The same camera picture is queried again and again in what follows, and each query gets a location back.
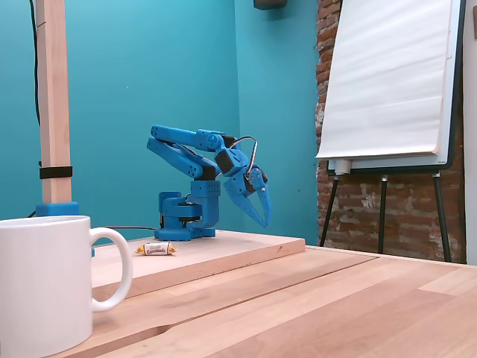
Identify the caramel sweet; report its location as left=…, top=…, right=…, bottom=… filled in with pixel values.
left=133, top=241, right=179, bottom=257

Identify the white ceramic mug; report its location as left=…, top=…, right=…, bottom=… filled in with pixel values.
left=0, top=215, right=134, bottom=358

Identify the wooden base board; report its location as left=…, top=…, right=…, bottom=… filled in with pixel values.
left=91, top=229, right=306, bottom=299

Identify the white paper pad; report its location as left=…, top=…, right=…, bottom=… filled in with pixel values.
left=315, top=0, right=463, bottom=160

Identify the flipchart easel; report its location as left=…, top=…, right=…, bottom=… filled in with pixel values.
left=318, top=0, right=467, bottom=264

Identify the white red servo cable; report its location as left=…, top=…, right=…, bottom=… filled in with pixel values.
left=233, top=136, right=259, bottom=176

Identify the red black base cable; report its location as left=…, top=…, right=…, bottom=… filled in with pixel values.
left=102, top=224, right=158, bottom=233

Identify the dark wall box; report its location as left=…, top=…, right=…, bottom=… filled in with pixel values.
left=253, top=0, right=288, bottom=11

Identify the blue post mount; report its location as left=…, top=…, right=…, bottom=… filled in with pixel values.
left=35, top=201, right=96, bottom=258

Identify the black strap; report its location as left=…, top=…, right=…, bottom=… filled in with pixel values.
left=39, top=166, right=74, bottom=180

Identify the wooden post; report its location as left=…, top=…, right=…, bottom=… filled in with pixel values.
left=35, top=0, right=74, bottom=205

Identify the black camera cable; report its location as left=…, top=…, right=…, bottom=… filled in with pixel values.
left=28, top=0, right=42, bottom=219

